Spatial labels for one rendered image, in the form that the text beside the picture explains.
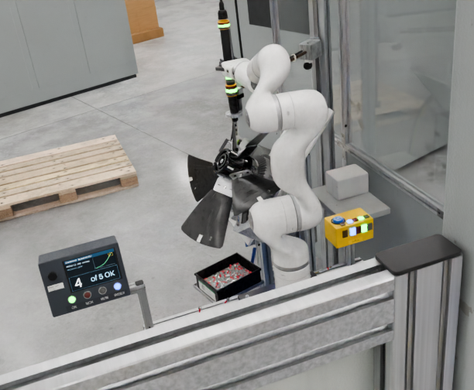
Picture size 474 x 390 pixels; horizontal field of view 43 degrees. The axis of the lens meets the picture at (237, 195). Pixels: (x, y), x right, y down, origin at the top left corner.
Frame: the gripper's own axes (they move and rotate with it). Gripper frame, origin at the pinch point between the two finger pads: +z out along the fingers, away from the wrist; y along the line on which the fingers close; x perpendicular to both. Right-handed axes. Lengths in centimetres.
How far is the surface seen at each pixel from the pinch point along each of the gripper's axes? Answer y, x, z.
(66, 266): -75, -44, -40
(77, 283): -73, -50, -42
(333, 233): 21, -62, -38
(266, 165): 12.5, -48.0, 4.6
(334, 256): 60, -130, 38
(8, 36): -95, -70, 553
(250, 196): -4, -48, -20
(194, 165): -12, -54, 34
